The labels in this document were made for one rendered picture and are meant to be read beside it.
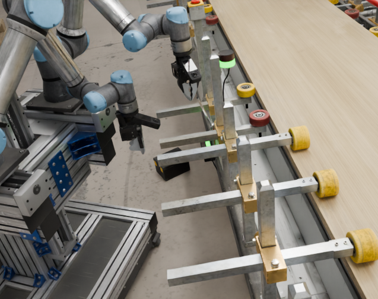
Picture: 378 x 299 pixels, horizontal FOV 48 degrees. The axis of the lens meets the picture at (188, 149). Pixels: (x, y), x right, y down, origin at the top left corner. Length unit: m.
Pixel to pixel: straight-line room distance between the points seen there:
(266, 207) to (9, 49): 0.83
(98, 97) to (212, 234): 1.25
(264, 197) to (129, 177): 2.09
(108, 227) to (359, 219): 1.44
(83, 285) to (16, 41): 1.24
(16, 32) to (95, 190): 1.82
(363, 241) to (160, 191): 1.87
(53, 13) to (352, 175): 1.02
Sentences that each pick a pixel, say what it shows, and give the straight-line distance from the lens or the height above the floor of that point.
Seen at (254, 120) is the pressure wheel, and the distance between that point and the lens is 1.71.
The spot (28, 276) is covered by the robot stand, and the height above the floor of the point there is 0.23.
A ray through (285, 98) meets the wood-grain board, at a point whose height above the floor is 0.90.
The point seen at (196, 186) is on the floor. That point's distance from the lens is 2.81.
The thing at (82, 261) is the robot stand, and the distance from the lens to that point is 2.26.
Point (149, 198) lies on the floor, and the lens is 2.80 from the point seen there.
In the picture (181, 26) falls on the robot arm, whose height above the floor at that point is 1.29.
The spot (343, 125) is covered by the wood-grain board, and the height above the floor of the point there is 0.90.
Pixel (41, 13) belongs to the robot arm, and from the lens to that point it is 1.31.
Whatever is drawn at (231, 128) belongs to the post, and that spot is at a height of 1.01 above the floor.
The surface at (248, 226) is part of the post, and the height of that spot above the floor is 0.79.
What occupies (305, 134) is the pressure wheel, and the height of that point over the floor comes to 0.97.
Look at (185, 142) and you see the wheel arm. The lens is 1.73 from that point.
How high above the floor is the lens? 1.81
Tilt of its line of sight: 35 degrees down
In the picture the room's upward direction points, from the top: 9 degrees counter-clockwise
